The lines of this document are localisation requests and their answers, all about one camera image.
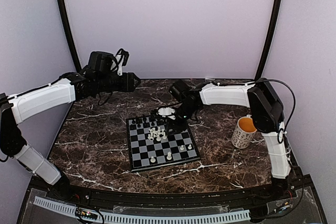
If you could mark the white chess pawn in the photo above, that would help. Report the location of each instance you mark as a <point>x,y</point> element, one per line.
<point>152,159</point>

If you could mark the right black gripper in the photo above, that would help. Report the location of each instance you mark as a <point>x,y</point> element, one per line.
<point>178,127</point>

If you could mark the black frame post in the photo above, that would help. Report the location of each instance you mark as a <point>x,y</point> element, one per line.
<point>68,34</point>
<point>268,40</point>

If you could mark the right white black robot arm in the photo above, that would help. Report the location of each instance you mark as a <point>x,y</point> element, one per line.
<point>259,96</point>

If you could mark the white chess piece pile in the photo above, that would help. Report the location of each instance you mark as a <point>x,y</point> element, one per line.
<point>157,134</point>

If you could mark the left black frame post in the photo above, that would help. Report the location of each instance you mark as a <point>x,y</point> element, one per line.
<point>68,34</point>

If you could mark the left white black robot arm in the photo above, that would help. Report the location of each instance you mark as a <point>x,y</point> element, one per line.
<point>46,105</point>

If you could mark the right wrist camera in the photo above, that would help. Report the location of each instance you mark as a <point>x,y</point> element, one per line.
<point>166,112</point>

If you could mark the black grey chessboard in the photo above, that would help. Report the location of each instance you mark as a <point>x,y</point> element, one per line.
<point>141,149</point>

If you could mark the white slotted cable duct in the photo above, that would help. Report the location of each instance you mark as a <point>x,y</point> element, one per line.
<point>101,216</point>

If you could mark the black front rail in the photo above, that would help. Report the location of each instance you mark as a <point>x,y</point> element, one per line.
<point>241,198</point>

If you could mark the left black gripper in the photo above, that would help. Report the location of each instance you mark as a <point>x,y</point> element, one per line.
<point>127,85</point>

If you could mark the white patterned mug yellow inside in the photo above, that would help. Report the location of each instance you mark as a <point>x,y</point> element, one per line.
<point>243,132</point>

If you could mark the right black frame post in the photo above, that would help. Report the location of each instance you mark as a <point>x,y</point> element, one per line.
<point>268,40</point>

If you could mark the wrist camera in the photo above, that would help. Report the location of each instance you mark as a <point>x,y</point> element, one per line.
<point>166,112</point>
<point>122,57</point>

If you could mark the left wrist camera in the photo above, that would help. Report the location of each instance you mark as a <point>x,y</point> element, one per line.
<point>122,57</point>

